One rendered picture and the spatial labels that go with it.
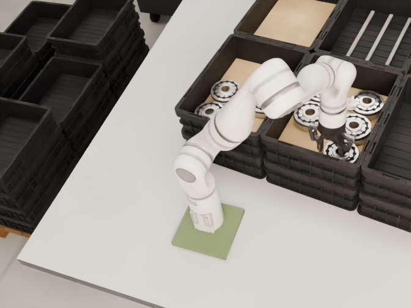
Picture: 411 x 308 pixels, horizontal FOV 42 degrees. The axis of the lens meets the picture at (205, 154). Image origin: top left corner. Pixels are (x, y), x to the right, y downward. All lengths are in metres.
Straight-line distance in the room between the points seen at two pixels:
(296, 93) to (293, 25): 1.03
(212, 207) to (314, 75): 0.54
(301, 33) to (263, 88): 0.99
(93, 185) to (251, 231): 0.58
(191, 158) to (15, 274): 1.48
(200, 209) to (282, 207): 0.28
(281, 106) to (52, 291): 1.74
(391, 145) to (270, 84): 0.70
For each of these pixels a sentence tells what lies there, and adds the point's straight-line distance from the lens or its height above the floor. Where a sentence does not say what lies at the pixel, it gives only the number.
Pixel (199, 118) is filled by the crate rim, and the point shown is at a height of 0.93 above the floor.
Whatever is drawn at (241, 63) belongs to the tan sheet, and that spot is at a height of 0.83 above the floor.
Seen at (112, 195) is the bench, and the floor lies 0.70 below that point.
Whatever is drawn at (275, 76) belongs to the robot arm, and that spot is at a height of 1.39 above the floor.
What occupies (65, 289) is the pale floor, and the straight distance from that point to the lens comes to 2.55.
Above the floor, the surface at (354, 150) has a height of 0.86.
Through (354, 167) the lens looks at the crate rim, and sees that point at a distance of 1.49.
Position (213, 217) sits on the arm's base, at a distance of 1.59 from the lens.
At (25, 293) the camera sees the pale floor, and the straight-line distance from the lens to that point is 2.62.
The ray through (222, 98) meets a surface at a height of 0.86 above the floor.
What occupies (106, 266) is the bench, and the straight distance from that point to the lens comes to 1.69.
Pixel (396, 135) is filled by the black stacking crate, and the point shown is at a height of 0.83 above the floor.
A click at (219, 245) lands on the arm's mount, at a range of 1.62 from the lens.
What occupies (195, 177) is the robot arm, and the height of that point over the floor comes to 1.00.
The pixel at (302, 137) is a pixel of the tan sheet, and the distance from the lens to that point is 1.69.
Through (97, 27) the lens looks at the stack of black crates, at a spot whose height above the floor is 0.49.
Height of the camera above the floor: 2.12
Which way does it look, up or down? 50 degrees down
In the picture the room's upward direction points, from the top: 14 degrees counter-clockwise
